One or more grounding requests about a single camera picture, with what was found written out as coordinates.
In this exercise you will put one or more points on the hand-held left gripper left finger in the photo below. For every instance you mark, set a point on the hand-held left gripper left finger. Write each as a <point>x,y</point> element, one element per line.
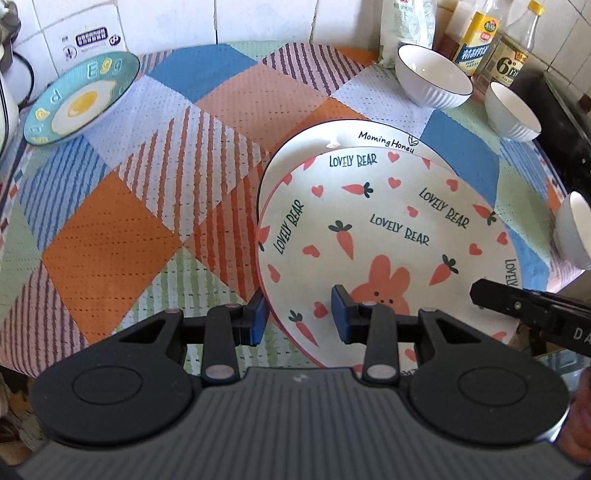
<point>258,321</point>

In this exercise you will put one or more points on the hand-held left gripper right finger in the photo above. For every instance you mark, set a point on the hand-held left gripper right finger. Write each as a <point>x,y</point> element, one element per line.
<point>340,316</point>

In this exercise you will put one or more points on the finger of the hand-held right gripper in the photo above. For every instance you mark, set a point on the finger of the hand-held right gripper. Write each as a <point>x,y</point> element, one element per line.
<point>501,297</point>

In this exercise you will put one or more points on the white ribbed bowl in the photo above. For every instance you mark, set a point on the white ribbed bowl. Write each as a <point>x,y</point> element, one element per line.
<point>510,110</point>
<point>431,76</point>
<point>575,230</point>

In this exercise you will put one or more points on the bunny and carrot print plate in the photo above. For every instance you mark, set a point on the bunny and carrot print plate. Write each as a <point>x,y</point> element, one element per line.
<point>392,221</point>

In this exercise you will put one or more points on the white plate with black rim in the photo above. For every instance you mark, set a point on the white plate with black rim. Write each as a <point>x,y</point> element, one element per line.
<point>318,138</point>

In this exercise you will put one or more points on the teal fried egg plate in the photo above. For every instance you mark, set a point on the teal fried egg plate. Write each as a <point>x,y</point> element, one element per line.
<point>81,101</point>

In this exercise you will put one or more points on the checked striped tablecloth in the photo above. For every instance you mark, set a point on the checked striped tablecloth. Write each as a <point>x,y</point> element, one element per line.
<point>138,207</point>

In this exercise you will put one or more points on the black gas stove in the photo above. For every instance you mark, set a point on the black gas stove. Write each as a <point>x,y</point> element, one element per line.
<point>570,134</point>

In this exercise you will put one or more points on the clear vinegar bottle yellow cap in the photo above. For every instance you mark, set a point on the clear vinegar bottle yellow cap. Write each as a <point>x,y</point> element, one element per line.
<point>512,57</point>

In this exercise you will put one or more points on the yellow label oil bottle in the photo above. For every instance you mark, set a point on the yellow label oil bottle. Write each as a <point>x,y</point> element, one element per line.
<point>478,41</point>

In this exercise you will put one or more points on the white powder bag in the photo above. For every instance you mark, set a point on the white powder bag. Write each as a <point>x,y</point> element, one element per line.
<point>408,23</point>

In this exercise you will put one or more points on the white appliance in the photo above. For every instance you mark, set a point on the white appliance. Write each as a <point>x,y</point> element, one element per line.
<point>7,110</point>

